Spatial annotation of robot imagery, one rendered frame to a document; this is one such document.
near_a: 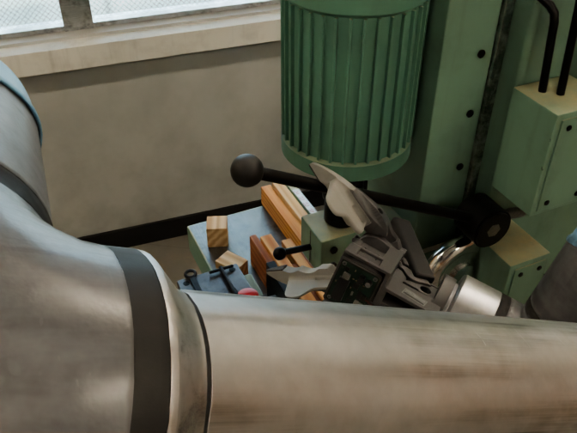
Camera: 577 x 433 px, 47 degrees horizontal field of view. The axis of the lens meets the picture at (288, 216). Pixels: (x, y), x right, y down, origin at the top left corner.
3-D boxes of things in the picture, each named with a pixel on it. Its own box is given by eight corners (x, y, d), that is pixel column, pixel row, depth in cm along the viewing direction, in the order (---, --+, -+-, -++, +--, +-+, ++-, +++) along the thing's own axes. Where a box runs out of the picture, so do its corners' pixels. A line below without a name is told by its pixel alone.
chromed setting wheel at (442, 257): (411, 305, 100) (422, 242, 93) (478, 282, 104) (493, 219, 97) (422, 319, 98) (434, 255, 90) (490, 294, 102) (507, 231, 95)
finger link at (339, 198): (317, 162, 68) (361, 240, 69) (336, 149, 73) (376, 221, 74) (293, 175, 69) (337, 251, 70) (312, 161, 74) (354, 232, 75)
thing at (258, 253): (250, 263, 116) (249, 235, 112) (257, 261, 117) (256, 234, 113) (310, 361, 99) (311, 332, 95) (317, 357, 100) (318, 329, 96)
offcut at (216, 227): (227, 246, 120) (227, 228, 117) (208, 247, 120) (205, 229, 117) (228, 233, 123) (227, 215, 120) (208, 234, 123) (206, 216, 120)
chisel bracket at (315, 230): (300, 258, 105) (300, 215, 100) (376, 234, 110) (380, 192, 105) (320, 287, 100) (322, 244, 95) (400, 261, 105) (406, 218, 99)
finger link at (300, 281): (250, 285, 76) (324, 279, 72) (270, 265, 81) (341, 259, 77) (257, 310, 77) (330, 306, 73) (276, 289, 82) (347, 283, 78)
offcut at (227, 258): (248, 275, 114) (247, 259, 112) (236, 286, 112) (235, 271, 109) (228, 265, 116) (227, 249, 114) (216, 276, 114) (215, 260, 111)
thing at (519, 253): (456, 289, 103) (469, 228, 95) (493, 276, 105) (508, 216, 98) (495, 330, 96) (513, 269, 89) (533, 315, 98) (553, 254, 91)
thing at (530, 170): (489, 185, 92) (512, 86, 83) (541, 169, 95) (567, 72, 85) (531, 219, 86) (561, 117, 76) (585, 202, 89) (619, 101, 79)
